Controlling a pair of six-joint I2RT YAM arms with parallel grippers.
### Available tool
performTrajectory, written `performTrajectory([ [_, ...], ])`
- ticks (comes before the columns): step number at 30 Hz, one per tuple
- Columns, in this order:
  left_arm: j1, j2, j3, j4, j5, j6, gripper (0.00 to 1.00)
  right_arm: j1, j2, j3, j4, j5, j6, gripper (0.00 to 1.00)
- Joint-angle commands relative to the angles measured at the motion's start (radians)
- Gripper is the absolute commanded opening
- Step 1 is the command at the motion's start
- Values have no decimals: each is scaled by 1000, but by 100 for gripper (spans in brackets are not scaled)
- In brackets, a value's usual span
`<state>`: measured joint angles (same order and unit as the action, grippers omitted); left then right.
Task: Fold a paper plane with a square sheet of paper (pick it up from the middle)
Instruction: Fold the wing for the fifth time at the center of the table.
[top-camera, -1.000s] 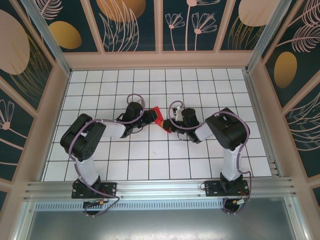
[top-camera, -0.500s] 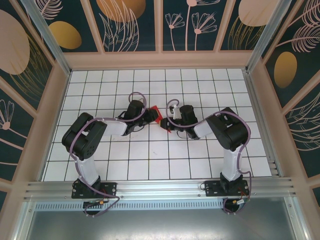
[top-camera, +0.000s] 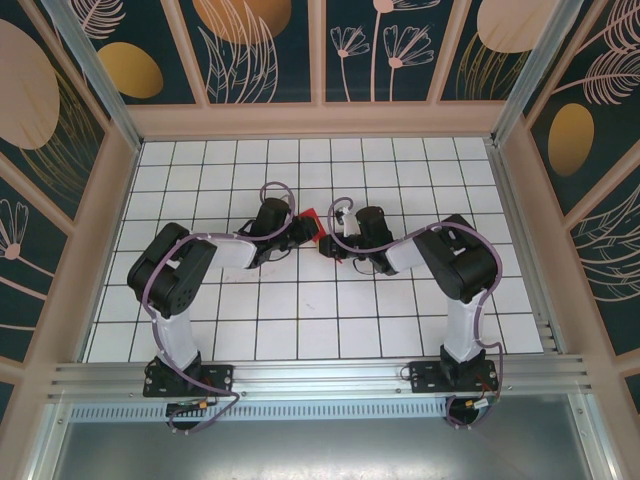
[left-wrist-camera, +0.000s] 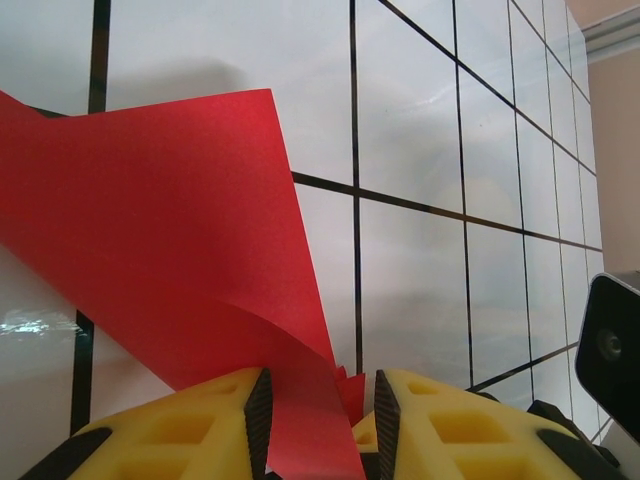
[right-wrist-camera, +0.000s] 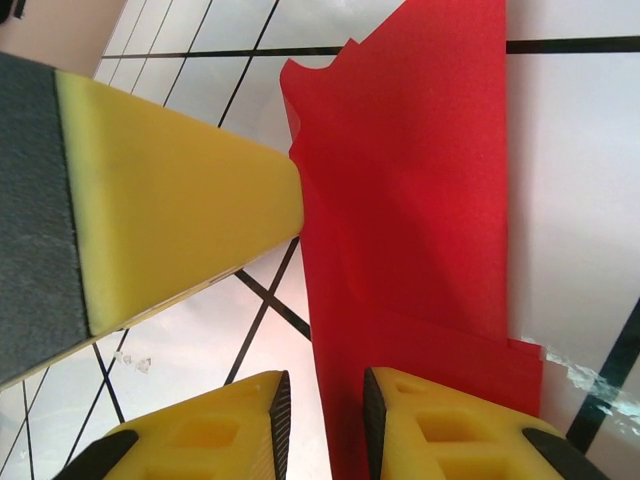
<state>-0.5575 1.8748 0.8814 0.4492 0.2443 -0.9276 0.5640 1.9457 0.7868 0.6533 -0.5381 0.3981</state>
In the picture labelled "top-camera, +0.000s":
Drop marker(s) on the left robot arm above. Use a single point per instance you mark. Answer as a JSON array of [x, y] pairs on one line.
[[232, 252]]

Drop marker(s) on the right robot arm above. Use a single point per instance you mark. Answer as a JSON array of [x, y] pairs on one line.
[[405, 257]]

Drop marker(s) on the grey metal sheet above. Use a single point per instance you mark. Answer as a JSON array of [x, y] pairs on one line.
[[320, 450]]

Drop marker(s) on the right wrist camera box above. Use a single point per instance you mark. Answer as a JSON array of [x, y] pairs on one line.
[[349, 222]]

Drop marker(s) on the long aluminium base rail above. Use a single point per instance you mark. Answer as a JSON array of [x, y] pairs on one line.
[[320, 372]]

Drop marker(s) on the aluminium side rail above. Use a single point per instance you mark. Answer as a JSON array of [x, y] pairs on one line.
[[519, 220]]

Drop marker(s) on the wall panel with pink flowers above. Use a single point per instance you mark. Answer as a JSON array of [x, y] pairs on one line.
[[380, 80]]

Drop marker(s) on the wall panel gold circle leaves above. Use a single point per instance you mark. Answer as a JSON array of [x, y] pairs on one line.
[[240, 50]]

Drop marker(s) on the aluminium corner post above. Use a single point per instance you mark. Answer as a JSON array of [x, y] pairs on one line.
[[532, 75], [95, 75]]

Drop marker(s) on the wall panel with gold oval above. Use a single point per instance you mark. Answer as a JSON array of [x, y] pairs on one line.
[[150, 30]]

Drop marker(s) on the wall panel pale circle stems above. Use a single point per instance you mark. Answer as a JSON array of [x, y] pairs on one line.
[[490, 30]]

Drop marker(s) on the wall panel pink feather leaves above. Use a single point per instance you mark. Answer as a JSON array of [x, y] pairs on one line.
[[615, 270]]

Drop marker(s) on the wall panel gold oval feathers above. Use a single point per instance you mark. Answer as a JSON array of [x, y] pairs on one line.
[[590, 100]]

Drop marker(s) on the wall panel single flower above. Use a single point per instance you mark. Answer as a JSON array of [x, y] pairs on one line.
[[25, 280]]

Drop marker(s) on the wall panel large pale circle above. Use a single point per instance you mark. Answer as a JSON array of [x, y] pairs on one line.
[[30, 100]]

